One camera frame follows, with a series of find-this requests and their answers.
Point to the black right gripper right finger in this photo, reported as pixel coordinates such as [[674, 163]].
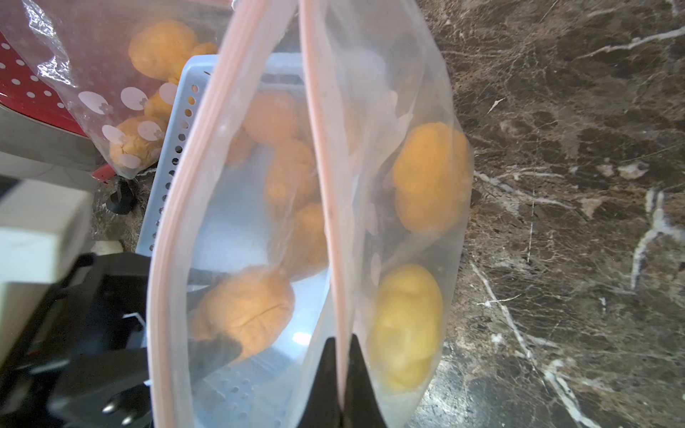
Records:
[[360, 408]]

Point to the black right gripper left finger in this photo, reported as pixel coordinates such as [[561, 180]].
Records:
[[322, 409]]

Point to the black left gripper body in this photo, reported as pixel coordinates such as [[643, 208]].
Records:
[[81, 361]]

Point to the clear zipper bag pink strip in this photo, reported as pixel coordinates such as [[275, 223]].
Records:
[[364, 74], [80, 49]]

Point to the red and chrome toaster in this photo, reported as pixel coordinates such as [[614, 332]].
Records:
[[35, 124]]

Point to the light blue plastic basket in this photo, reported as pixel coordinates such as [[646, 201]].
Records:
[[202, 383]]

